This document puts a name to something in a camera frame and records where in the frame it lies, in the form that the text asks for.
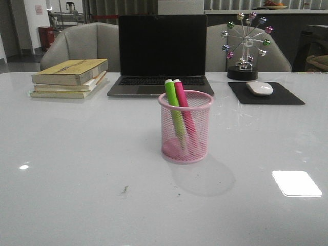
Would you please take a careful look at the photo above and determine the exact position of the green highlighter pen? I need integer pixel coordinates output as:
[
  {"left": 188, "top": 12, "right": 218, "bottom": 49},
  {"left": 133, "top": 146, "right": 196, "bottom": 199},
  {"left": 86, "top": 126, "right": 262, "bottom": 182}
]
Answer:
[{"left": 165, "top": 79, "right": 186, "bottom": 151}]

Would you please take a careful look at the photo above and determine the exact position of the pink highlighter pen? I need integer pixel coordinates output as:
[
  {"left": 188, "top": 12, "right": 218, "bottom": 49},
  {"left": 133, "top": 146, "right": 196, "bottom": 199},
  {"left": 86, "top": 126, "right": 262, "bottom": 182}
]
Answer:
[{"left": 173, "top": 79, "right": 197, "bottom": 135}]

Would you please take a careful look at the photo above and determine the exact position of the pink mesh pen holder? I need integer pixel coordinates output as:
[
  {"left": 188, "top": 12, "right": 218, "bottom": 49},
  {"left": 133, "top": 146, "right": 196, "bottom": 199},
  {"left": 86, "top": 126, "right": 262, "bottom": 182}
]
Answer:
[{"left": 158, "top": 90, "right": 214, "bottom": 163}]

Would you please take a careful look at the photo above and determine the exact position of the dark grey laptop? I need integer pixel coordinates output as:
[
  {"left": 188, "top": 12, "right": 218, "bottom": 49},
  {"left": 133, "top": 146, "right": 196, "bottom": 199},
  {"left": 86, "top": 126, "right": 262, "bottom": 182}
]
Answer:
[{"left": 107, "top": 14, "right": 214, "bottom": 98}]

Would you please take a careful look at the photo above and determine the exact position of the middle cream book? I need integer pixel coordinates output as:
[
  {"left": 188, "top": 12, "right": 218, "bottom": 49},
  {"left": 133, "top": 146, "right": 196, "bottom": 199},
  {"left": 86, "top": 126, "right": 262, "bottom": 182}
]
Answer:
[{"left": 34, "top": 71, "right": 106, "bottom": 92}]

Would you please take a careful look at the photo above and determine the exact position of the bottom yellow-green book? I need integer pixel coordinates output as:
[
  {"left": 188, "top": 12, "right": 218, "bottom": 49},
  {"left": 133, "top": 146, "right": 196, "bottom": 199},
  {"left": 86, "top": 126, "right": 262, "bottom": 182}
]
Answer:
[{"left": 29, "top": 77, "right": 106, "bottom": 98}]

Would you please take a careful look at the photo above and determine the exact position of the ferris wheel desk ornament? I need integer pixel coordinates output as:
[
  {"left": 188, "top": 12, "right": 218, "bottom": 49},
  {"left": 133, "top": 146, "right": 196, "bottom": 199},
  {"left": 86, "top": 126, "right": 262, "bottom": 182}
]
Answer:
[{"left": 221, "top": 11, "right": 274, "bottom": 81}]

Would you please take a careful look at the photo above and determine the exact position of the white computer mouse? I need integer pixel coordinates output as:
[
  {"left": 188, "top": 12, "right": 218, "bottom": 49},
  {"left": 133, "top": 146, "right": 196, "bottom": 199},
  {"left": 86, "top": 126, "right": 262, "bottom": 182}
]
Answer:
[{"left": 246, "top": 81, "right": 274, "bottom": 96}]

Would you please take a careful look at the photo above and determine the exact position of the top yellow book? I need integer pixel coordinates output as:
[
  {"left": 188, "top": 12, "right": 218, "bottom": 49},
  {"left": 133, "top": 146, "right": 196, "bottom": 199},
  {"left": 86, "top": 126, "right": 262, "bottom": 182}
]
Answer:
[{"left": 32, "top": 58, "right": 108, "bottom": 85}]

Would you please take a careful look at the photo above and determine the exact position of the left grey armchair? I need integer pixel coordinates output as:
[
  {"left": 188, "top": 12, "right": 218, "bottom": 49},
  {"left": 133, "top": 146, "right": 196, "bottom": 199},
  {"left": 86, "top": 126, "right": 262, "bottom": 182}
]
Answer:
[{"left": 40, "top": 23, "right": 120, "bottom": 72}]

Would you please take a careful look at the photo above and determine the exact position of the black mouse pad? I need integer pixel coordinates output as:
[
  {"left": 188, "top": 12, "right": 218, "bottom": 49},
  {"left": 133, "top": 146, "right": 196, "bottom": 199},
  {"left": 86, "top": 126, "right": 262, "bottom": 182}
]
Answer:
[{"left": 228, "top": 81, "right": 306, "bottom": 106}]

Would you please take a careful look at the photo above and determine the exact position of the red bin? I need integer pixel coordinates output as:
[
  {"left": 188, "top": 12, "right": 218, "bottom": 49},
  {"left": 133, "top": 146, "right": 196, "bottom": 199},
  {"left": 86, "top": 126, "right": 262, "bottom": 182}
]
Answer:
[{"left": 38, "top": 26, "right": 54, "bottom": 51}]

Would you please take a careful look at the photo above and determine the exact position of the fruit bowl on counter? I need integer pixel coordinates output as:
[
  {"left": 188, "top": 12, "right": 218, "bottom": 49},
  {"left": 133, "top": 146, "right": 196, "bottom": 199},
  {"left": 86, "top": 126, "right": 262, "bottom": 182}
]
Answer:
[{"left": 263, "top": 0, "right": 287, "bottom": 10}]

